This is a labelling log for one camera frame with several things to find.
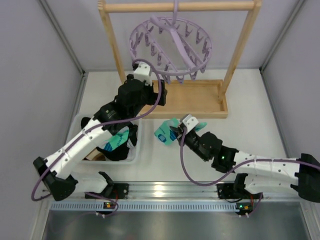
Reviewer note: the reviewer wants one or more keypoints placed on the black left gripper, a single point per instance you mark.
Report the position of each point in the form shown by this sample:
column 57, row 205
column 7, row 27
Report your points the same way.
column 155, row 92

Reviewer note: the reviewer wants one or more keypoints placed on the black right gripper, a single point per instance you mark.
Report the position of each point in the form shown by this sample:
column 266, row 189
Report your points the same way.
column 182, row 132

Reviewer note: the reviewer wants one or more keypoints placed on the mint green sock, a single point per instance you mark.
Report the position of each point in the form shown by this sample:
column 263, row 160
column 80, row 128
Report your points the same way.
column 115, row 141
column 166, row 136

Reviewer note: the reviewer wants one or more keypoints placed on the black white striped sock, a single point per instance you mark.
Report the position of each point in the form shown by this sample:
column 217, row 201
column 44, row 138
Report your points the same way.
column 121, row 153

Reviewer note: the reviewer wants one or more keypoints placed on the brown striped sock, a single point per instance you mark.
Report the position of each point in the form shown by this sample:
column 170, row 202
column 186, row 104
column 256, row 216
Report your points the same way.
column 95, row 156

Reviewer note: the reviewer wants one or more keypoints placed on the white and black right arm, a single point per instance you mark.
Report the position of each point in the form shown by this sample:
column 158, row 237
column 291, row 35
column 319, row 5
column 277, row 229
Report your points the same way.
column 255, row 174

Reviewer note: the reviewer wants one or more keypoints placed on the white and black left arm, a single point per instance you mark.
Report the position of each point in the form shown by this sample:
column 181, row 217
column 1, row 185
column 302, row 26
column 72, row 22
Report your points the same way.
column 57, row 171

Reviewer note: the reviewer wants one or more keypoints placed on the purple round clip hanger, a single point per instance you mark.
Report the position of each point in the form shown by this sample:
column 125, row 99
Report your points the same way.
column 176, row 46

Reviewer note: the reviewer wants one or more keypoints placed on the wooden hanging rack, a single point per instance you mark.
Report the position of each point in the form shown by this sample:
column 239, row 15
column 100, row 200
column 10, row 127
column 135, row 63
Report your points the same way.
column 202, row 98

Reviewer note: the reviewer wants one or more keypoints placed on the white plastic basket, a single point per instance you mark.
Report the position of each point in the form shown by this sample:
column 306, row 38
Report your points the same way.
column 133, row 154

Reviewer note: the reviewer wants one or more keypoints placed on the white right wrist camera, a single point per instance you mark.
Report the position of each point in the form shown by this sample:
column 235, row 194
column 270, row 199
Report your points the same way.
column 189, row 122

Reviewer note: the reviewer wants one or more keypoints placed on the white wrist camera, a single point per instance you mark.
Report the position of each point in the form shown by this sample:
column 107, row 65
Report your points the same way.
column 189, row 122
column 143, row 73

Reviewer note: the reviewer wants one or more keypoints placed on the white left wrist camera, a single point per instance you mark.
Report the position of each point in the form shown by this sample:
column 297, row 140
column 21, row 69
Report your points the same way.
column 143, row 73

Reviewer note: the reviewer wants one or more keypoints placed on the aluminium mounting rail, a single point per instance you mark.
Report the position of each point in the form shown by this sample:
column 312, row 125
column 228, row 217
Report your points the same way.
column 161, row 190

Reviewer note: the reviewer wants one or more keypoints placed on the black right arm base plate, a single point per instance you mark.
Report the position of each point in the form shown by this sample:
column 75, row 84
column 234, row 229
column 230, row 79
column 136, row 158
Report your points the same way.
column 233, row 193

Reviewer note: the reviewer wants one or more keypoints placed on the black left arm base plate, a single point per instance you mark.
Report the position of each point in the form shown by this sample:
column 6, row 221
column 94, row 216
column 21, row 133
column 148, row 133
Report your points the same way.
column 116, row 191

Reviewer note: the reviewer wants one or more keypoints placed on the grey slotted cable duct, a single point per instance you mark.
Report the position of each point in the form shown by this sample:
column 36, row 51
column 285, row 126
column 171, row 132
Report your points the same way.
column 145, row 206

